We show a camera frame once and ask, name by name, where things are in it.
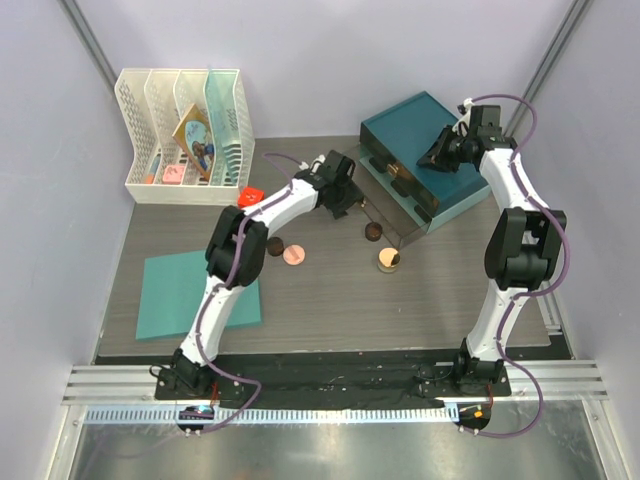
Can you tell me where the clear smoked drawer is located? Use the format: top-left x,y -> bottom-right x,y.
344,144 -> 432,250
360,122 -> 440,216

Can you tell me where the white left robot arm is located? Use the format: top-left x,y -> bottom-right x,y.
156,155 -> 364,399

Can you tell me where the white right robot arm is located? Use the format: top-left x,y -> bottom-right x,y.
418,105 -> 567,395

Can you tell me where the dark amber round jar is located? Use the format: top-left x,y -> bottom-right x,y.
364,221 -> 383,242

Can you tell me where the teal drawer cabinet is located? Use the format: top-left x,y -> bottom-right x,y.
359,90 -> 495,234

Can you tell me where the pink round compact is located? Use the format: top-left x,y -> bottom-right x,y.
282,245 -> 306,266

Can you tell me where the red cube block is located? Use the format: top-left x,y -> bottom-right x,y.
237,186 -> 265,208

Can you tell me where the white mesh file organizer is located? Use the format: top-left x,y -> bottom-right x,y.
114,68 -> 255,206

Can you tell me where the illustrated picture book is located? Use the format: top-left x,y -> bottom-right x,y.
172,104 -> 215,181

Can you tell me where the pink square eraser box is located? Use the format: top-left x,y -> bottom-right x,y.
162,164 -> 186,185

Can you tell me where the orange blue marker pen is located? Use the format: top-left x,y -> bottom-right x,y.
144,153 -> 161,184

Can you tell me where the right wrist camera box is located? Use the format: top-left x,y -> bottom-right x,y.
469,105 -> 502,137

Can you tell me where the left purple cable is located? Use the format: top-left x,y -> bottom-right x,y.
112,151 -> 321,459

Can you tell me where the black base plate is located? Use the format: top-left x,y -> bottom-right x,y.
149,350 -> 511,408

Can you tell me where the aluminium front rail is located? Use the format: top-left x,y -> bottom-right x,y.
63,360 -> 608,425

